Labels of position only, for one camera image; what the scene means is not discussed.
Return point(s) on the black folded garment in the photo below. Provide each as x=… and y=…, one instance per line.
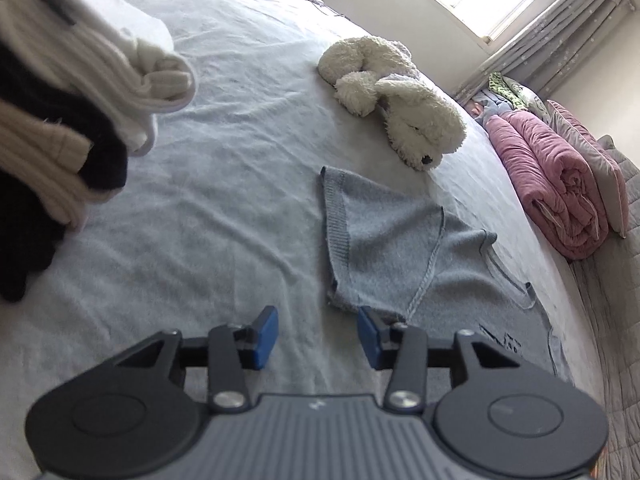
x=25, y=250
x=75, y=125

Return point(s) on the green patterned pillow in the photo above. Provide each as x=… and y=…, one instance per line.
x=502, y=87

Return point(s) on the grey quilted bedspread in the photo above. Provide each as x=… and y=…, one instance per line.
x=620, y=310

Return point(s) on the grey patterned curtain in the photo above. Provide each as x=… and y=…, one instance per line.
x=550, y=40

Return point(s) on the grey bed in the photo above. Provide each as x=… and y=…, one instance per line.
x=200, y=210

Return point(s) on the white plush dog toy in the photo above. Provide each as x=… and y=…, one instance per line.
x=415, y=115

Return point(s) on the pink folded quilt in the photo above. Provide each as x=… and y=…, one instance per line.
x=550, y=185

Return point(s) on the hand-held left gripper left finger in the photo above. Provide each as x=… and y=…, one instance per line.
x=265, y=337

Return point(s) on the cream knit folded garment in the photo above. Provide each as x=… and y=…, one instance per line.
x=35, y=160

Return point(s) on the light blue cloth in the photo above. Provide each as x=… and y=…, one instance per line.
x=487, y=110

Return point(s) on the pink grey pillow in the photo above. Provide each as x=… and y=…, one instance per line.
x=595, y=160

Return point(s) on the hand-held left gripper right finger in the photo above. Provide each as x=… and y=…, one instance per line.
x=370, y=340

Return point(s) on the white folded garment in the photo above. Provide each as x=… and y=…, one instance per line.
x=100, y=35

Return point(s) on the grey knit sweater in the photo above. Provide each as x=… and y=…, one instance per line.
x=390, y=240

